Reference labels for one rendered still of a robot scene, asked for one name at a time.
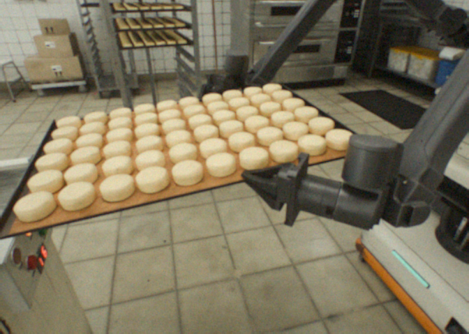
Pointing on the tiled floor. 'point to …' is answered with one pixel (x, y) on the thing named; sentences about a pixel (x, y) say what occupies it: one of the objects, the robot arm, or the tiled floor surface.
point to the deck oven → (249, 41)
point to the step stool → (11, 77)
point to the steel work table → (409, 46)
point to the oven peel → (214, 29)
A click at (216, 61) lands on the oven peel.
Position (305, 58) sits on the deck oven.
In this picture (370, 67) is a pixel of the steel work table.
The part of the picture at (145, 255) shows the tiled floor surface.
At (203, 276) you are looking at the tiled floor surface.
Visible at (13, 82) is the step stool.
